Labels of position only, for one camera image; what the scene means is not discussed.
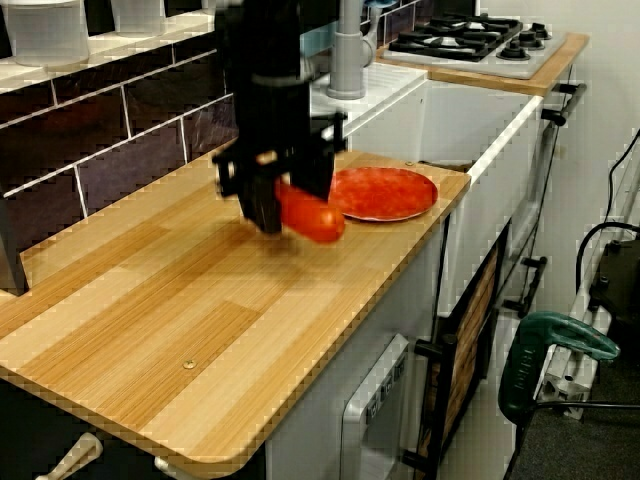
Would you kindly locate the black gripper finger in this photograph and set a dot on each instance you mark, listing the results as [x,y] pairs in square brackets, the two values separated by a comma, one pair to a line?
[316,175]
[262,207]

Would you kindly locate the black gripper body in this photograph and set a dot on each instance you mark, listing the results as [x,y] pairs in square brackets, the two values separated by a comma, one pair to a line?
[280,130]

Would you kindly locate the red toy sausage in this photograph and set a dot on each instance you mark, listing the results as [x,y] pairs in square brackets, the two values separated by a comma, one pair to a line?
[317,220]

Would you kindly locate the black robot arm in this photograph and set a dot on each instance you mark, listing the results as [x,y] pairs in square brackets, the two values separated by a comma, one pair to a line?
[265,40]

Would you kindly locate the red round plate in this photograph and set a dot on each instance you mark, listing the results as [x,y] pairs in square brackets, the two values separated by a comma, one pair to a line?
[390,192]

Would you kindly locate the teal plastic bin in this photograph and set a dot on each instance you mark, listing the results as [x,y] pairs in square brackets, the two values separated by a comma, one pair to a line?
[316,45]

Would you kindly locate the grey toy faucet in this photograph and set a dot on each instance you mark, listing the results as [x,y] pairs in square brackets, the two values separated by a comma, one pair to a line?
[347,60]

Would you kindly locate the white toy sink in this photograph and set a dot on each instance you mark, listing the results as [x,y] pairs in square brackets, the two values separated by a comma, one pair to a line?
[450,125]

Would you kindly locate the white lidded plastic container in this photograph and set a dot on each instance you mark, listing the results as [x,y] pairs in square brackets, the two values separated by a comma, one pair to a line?
[137,15]
[45,35]

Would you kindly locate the black stove grate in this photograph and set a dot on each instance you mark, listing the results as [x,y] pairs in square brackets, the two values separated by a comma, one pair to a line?
[450,37]

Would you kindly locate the wood panel cabinet door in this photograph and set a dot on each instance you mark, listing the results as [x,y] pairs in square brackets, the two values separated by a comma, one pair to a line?
[470,340]

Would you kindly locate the grey dishwasher front panel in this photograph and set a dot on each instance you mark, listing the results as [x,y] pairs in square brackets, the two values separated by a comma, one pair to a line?
[372,415]

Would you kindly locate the white toy stove top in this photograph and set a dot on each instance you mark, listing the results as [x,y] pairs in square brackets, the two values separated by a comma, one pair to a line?
[540,60]

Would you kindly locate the black power supply box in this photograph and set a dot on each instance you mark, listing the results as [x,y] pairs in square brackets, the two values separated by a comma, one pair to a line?
[617,275]

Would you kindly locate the black shelf post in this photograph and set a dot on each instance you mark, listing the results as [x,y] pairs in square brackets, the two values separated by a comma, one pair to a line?
[11,250]

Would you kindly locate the aluminium frame rail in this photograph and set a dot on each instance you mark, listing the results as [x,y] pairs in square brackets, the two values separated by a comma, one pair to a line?
[575,370]

